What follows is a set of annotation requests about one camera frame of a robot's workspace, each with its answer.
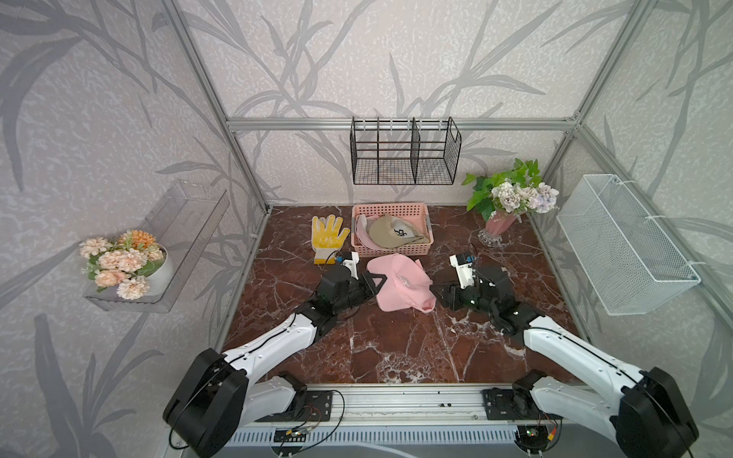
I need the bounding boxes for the pink baseball cap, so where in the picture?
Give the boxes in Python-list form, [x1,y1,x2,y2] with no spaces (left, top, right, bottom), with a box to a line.
[366,254,436,314]
[355,215,381,250]

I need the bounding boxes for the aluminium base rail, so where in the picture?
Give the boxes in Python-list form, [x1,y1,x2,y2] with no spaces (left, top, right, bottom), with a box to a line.
[165,382,648,429]

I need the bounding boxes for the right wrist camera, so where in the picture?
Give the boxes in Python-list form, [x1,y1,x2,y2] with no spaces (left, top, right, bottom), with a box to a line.
[450,253,476,289]

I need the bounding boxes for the white mesh wall basket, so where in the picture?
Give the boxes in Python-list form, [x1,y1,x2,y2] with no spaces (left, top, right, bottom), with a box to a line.
[557,174,701,316]

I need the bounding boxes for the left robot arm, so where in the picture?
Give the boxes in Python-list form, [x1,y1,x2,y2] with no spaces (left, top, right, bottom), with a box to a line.
[162,265,389,457]

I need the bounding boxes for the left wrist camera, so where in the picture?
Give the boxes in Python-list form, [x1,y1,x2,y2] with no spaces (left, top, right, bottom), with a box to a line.
[341,252,360,280]

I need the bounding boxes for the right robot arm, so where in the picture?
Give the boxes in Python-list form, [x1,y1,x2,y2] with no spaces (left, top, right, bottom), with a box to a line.
[432,263,700,457]

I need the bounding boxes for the yellow work glove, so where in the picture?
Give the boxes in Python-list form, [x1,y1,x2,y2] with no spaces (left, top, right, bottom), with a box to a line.
[311,215,350,265]

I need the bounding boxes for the beige baseball cap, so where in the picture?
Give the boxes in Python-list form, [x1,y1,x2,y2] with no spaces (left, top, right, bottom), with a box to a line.
[368,215,429,249]

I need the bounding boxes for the black wire rack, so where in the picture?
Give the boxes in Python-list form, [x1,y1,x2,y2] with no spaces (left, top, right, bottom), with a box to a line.
[349,118,463,185]

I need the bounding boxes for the pink vase with flowers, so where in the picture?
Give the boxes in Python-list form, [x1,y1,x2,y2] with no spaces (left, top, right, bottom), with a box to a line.
[462,160,559,247]

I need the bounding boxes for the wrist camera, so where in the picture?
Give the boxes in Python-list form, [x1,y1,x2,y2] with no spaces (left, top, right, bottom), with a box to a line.
[341,252,360,280]
[450,253,476,289]

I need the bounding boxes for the white pot peach flowers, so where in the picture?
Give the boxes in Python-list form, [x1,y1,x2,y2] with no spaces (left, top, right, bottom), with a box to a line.
[78,229,175,301]

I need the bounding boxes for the pink plastic basket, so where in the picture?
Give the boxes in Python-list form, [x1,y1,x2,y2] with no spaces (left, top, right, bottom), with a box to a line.
[351,202,434,258]

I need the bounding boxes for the clear acrylic shelf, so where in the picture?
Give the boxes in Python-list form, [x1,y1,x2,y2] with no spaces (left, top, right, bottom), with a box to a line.
[83,179,230,313]

